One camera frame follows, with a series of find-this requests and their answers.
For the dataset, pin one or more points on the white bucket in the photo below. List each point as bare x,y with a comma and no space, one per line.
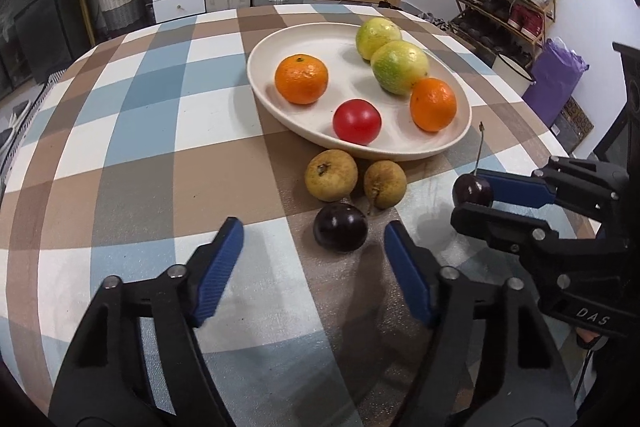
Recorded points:
512,69

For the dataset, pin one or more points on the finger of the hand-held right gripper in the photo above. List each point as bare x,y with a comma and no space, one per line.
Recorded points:
520,189
500,227

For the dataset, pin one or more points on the red tomato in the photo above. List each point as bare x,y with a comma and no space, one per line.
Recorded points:
357,122

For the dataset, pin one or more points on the orange tangerine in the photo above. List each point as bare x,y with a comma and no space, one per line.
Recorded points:
433,104
301,79

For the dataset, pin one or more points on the pile of dark shoes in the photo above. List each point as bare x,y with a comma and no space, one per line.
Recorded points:
425,18

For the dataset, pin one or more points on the dark grey refrigerator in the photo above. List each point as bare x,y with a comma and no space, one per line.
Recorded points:
40,27

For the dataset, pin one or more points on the large green yellow citrus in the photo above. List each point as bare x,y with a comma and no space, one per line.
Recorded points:
400,67

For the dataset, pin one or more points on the wooden shoe rack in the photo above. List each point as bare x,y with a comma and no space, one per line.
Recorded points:
540,14

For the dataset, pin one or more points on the person's right hand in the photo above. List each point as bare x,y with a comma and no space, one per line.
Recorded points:
587,338

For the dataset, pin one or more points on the woven laundry basket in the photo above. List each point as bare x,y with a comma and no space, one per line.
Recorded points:
120,4

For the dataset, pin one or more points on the dark red cherry with stem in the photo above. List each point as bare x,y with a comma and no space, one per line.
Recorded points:
472,190

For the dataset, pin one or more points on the brown pear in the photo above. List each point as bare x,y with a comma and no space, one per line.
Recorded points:
331,174
385,183

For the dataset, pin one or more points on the small green yellow citrus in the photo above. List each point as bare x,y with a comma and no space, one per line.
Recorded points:
378,38

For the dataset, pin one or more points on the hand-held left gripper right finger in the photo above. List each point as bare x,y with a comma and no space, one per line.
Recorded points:
407,272

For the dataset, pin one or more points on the purple bag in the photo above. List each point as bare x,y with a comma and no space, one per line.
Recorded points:
552,79

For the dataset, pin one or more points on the cream round plate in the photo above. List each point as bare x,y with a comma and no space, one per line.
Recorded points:
310,42

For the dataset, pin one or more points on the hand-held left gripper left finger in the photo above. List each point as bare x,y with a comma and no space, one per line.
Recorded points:
220,272

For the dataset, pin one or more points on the dark purple plum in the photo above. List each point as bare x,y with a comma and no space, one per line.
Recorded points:
340,227

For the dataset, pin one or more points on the brown doormat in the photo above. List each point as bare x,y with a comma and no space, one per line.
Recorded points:
572,122

